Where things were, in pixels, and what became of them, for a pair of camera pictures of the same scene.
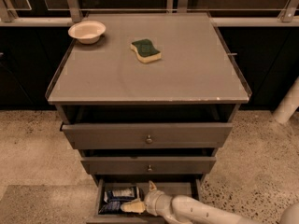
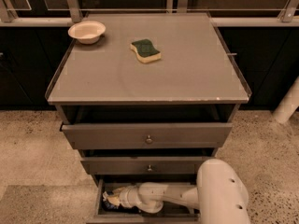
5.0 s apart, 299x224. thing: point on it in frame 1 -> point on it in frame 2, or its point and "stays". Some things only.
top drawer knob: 149,141 stays
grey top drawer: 147,135 stays
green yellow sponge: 145,50 stays
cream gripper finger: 135,205 -> 114,200
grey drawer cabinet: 147,97 stays
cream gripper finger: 151,186 -> 120,189
